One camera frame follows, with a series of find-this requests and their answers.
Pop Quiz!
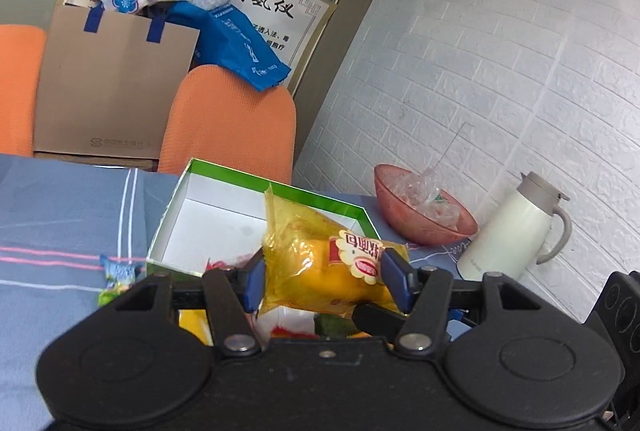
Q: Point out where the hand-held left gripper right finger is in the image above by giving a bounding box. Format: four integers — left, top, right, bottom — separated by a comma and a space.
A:
352, 247, 544, 357

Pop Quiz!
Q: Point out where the small yellow snack packet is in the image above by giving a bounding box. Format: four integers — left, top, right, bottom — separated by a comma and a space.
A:
177, 308, 214, 347

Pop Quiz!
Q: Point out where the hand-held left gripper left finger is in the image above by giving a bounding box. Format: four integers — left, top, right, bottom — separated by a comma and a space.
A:
98, 256, 267, 358

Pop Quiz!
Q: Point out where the orange chair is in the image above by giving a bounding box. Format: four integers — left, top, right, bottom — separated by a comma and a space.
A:
157, 64, 297, 186
0, 24, 47, 157

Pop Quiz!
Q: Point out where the green and white cardboard box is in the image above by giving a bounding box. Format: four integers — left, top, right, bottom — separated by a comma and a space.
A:
146, 158, 381, 293

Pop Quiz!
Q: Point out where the blue green candy wrapper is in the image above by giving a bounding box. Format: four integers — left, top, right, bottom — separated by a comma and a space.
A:
97, 253, 146, 308

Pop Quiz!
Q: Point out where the white thermos jug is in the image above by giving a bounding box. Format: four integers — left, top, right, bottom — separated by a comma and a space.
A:
456, 171, 572, 282

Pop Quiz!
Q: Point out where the pink plastic bowl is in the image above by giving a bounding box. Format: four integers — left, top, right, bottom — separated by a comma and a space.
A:
374, 164, 479, 247

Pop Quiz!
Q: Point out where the yellow bread snack packet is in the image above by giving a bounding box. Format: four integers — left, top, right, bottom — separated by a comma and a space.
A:
257, 184, 411, 318

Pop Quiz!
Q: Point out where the brown paper bag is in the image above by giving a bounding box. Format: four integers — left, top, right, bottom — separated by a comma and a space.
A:
32, 4, 201, 160

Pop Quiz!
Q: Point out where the clear plastic wrap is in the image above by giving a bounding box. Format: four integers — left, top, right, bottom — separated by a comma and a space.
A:
400, 166, 462, 228

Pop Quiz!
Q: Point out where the red and white snack packet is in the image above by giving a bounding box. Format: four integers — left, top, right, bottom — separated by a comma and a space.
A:
255, 306, 321, 340

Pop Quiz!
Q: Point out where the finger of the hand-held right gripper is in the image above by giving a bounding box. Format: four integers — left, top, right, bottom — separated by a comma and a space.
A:
447, 308, 483, 329

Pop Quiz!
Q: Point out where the calligraphy wall poster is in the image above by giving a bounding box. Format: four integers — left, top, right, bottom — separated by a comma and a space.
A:
220, 0, 337, 94

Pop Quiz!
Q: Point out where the blue plastic bag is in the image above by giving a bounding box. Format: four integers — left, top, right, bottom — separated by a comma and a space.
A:
165, 1, 292, 92

